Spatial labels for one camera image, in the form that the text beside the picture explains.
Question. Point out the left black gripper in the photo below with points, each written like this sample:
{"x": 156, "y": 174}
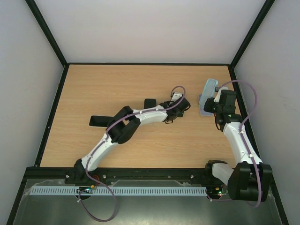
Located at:
{"x": 180, "y": 115}

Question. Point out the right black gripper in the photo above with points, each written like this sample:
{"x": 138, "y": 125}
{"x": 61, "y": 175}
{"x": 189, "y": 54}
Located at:
{"x": 208, "y": 104}

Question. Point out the black phone blue edge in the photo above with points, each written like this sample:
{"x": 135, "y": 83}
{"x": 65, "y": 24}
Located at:
{"x": 149, "y": 103}

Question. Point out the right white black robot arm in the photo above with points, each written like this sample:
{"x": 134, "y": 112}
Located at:
{"x": 250, "y": 179}

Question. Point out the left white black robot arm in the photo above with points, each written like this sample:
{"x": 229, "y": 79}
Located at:
{"x": 121, "y": 127}

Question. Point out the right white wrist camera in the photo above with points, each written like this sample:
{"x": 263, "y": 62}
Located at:
{"x": 219, "y": 92}

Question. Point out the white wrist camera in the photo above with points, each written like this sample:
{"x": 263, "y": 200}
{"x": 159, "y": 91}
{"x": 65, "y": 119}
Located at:
{"x": 219, "y": 92}
{"x": 175, "y": 96}

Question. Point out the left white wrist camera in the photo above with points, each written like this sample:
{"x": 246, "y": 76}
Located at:
{"x": 175, "y": 96}

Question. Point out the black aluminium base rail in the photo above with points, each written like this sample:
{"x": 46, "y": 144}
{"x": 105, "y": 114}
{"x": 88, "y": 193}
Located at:
{"x": 107, "y": 175}

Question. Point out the light blue slotted cable duct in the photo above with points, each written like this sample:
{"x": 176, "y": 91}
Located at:
{"x": 119, "y": 191}

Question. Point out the black enclosure frame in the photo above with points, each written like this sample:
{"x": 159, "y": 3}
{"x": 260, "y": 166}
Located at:
{"x": 259, "y": 39}

